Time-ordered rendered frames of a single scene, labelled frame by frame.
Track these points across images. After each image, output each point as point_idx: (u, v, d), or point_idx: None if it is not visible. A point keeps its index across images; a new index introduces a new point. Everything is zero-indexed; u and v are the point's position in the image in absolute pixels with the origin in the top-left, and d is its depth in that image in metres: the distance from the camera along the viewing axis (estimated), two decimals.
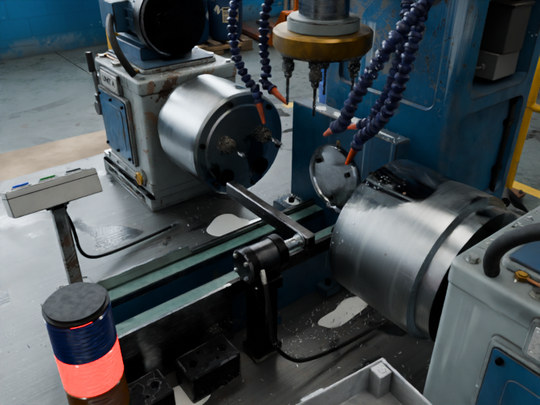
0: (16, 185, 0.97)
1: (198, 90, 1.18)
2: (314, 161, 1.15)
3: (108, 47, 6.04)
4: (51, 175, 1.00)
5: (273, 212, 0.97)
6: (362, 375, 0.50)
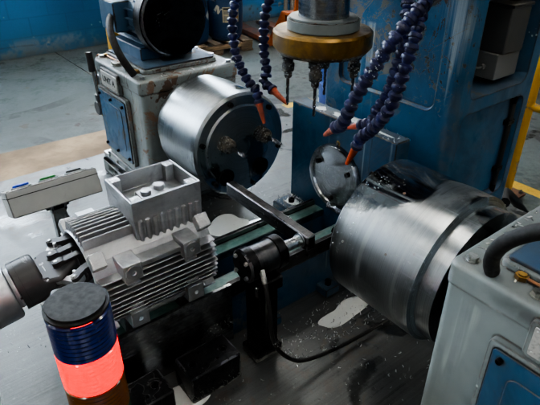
0: (16, 185, 0.97)
1: (198, 90, 1.18)
2: (314, 161, 1.15)
3: (108, 47, 6.04)
4: (51, 175, 1.00)
5: (273, 212, 0.97)
6: (156, 167, 0.89)
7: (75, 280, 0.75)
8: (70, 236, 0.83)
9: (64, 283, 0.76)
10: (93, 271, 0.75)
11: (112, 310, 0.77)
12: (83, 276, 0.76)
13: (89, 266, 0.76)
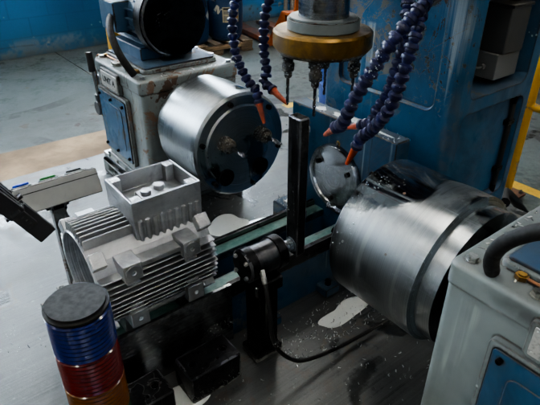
0: (16, 185, 0.97)
1: (198, 90, 1.18)
2: (314, 161, 1.15)
3: (108, 47, 6.04)
4: (51, 175, 1.00)
5: (300, 206, 0.86)
6: (156, 167, 0.89)
7: None
8: None
9: None
10: (93, 271, 0.75)
11: (112, 310, 0.77)
12: None
13: (89, 266, 0.76)
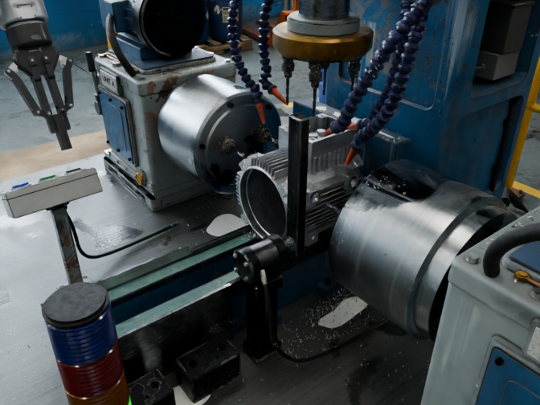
0: (16, 185, 0.97)
1: (198, 90, 1.18)
2: None
3: (108, 47, 6.04)
4: (51, 175, 1.00)
5: (300, 206, 0.86)
6: (313, 119, 1.08)
7: (4, 71, 0.95)
8: (67, 76, 1.01)
9: (12, 63, 0.97)
10: (286, 194, 0.94)
11: None
12: (10, 78, 0.96)
13: (280, 191, 0.95)
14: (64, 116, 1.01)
